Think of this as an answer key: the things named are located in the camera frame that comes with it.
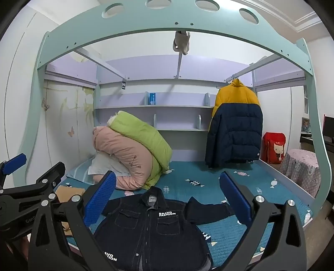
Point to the green quilt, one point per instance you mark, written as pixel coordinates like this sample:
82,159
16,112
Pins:
141,135

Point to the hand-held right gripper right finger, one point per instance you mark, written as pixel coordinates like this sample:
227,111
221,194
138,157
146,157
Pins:
234,198

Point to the brown cardboard sheet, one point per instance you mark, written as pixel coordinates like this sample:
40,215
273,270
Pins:
69,192

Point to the yellow and navy puffer jacket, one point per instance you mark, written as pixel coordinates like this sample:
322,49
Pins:
232,125

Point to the grey hanging object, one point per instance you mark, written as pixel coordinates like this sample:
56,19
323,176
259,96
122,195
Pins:
180,41

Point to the blue quilted bed mat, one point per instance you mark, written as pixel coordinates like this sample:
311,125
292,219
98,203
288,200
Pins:
182,179

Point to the white pillow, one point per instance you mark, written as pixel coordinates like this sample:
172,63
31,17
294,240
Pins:
104,164

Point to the striped light blue pillow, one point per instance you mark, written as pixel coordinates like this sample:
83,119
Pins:
78,174

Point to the white wardrobe with butterfly decals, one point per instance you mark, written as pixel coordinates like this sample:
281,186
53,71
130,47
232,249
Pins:
65,117

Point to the dark denim jacket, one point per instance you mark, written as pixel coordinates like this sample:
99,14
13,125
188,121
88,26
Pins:
146,229

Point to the teal bunk bed frame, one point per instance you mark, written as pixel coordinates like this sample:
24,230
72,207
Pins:
146,26

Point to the pink quilt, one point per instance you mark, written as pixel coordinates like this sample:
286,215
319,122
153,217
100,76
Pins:
125,152

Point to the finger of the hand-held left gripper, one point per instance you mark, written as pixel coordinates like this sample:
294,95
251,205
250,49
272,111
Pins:
51,173
15,162

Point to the lilac wall shelf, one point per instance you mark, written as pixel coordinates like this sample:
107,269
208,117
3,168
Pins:
169,106

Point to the small blue box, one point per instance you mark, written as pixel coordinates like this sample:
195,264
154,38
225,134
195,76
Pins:
152,98

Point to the small picture frame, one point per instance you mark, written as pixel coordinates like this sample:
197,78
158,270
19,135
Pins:
305,125

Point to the red plush toy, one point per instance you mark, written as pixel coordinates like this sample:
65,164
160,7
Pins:
274,148

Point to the black monitor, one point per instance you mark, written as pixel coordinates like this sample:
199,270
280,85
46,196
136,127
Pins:
329,127

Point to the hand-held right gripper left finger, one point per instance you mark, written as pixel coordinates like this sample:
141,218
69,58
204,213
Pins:
100,199

